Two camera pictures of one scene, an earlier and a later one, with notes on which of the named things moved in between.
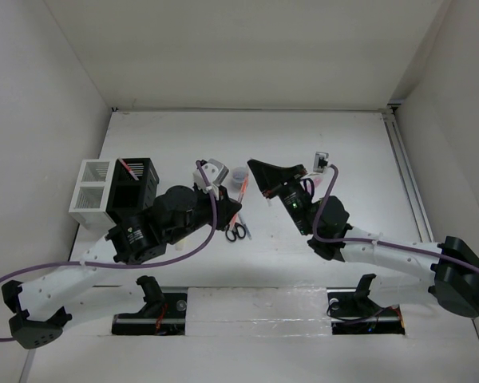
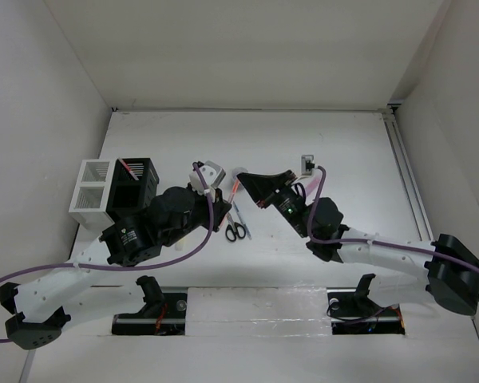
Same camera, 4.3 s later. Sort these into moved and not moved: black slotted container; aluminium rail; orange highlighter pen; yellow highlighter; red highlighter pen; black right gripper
Moved: black right gripper; orange highlighter pen
Not moved: yellow highlighter; red highlighter pen; aluminium rail; black slotted container
